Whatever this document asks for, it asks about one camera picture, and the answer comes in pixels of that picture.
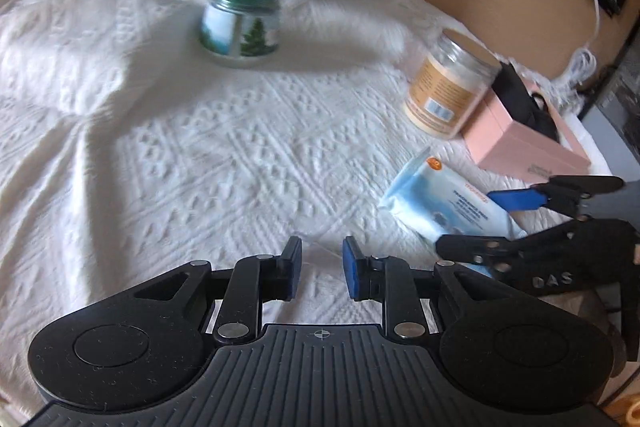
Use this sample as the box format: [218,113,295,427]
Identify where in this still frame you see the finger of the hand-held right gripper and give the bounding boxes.
[436,220,581,281]
[487,175,626,218]

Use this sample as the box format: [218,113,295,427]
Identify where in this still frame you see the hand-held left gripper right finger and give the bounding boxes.
[341,236,509,343]

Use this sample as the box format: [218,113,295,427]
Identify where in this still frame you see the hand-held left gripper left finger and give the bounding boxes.
[133,236,304,347]

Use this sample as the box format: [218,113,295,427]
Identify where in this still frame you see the blue wet wipes packet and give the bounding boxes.
[377,147,529,279]

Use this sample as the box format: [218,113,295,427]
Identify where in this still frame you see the pink cardboard box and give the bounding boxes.
[462,79,594,186]

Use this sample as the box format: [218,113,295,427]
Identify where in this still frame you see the black fabric item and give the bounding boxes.
[492,63,562,142]

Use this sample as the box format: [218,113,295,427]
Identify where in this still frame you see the orange label glass jar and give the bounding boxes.
[404,28,504,140]

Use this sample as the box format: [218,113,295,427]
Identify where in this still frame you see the black framed picture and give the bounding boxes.
[580,41,640,180]

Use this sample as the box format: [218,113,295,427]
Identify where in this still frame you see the white textured blanket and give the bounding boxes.
[0,0,616,414]

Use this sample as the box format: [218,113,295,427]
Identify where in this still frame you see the green lidded glass jar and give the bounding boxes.
[199,0,282,68]

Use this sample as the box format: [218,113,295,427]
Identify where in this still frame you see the white power cable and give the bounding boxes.
[555,0,604,94]

